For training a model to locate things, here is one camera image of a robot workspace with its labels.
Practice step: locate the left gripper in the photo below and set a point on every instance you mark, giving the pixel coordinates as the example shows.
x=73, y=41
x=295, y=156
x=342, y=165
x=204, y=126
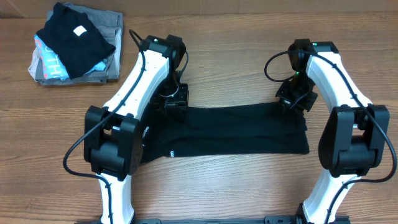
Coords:
x=182, y=99

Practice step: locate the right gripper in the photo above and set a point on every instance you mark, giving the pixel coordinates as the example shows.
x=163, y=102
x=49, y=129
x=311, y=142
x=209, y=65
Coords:
x=286, y=100

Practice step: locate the black t-shirt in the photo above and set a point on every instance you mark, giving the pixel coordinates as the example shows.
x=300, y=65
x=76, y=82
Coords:
x=248, y=129

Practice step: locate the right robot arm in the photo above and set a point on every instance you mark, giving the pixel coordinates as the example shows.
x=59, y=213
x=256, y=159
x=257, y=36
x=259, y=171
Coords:
x=355, y=134

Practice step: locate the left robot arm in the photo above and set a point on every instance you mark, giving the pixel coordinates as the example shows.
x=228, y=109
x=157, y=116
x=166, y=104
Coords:
x=113, y=145

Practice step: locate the folded black shirt on pile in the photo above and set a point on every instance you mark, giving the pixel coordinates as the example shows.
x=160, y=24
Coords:
x=75, y=39

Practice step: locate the folded light blue shirt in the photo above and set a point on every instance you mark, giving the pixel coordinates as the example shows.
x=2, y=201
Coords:
x=55, y=72

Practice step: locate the folded white cloth under pile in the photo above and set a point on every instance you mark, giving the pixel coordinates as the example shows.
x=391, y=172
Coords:
x=35, y=69

